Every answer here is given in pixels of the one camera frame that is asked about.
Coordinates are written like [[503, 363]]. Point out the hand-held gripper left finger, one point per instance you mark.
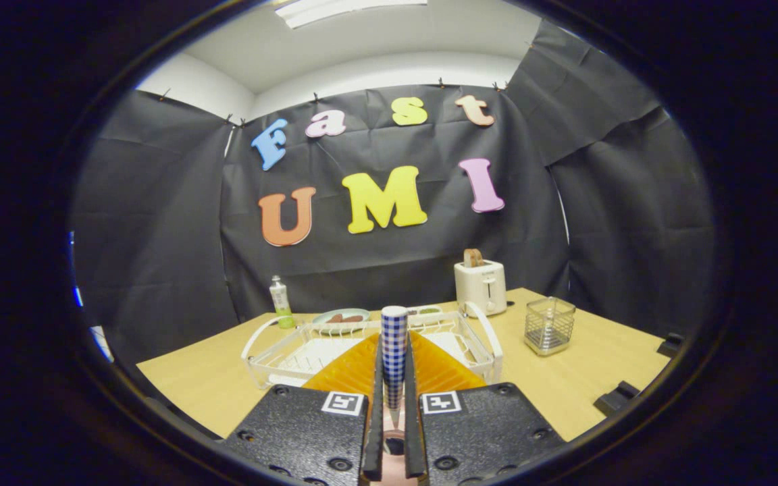
[[308, 432]]

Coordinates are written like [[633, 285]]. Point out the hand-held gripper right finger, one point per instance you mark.
[[483, 432]]

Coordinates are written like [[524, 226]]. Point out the clear cutlery basket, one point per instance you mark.
[[550, 327]]

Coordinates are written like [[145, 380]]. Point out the pale teal plate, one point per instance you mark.
[[321, 318]]

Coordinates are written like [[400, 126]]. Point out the white divided dish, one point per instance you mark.
[[426, 312]]

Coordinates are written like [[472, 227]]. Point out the brown meat piece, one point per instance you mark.
[[336, 318], [354, 317]]

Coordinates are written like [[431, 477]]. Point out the black table clip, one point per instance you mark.
[[671, 345], [615, 398]]

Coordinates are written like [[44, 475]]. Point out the green and white bottle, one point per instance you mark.
[[279, 297]]

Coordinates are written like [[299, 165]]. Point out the white toaster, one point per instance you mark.
[[480, 287]]

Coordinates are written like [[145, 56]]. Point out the bread slice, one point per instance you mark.
[[473, 257]]

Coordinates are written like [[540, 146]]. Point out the ceiling light panel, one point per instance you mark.
[[348, 9]]

